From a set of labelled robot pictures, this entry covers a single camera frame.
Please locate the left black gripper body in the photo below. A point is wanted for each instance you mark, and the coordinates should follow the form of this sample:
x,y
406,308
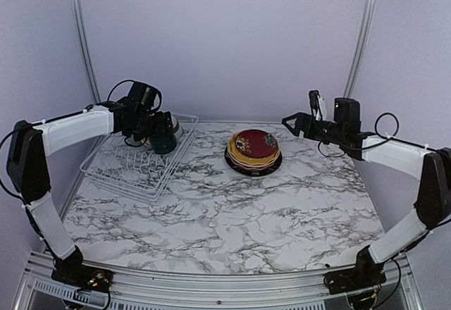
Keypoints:
x,y
144,126

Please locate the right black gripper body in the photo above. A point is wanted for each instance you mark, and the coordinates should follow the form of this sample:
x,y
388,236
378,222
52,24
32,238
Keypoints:
x,y
332,135

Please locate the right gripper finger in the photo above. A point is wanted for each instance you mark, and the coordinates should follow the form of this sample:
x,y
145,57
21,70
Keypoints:
x,y
296,128
294,117

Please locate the dark green mug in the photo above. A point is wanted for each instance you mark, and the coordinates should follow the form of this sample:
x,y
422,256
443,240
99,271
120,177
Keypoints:
x,y
163,144

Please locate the cream brown cup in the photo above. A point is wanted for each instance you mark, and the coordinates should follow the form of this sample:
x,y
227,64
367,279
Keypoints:
x,y
176,127

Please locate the dark red floral plate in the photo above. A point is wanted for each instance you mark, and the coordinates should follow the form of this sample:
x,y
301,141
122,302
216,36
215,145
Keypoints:
x,y
256,144

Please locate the pink bear plate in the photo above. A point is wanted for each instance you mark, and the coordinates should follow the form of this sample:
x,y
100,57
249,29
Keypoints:
x,y
254,164

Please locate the mauve polka dot plate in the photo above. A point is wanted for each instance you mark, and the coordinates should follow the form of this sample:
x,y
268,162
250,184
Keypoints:
x,y
258,168

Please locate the black rimmed cream plate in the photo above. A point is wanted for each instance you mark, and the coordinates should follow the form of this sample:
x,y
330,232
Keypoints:
x,y
252,172

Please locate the yellow polka dot plate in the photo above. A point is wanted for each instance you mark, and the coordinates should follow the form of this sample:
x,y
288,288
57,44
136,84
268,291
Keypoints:
x,y
231,146

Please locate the white red patterned bowl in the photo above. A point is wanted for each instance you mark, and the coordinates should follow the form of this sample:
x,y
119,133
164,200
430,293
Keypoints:
x,y
132,142

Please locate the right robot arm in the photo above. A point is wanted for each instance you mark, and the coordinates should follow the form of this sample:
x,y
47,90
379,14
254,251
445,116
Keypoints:
x,y
408,182

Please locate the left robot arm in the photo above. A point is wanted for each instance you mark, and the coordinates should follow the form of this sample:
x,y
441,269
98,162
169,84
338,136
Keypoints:
x,y
30,146

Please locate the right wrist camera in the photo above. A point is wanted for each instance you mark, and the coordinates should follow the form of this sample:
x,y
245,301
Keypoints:
x,y
317,105

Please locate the white wire dish rack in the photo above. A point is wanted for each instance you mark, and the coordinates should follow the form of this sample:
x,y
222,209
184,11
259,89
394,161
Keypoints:
x,y
137,172

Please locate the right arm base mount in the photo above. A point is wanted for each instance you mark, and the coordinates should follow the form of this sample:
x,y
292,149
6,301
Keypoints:
x,y
353,280

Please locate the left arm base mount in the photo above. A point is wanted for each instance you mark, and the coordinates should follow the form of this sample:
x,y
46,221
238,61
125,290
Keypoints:
x,y
85,278

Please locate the aluminium front rail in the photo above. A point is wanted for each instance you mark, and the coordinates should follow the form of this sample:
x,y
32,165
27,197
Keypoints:
x,y
140,289

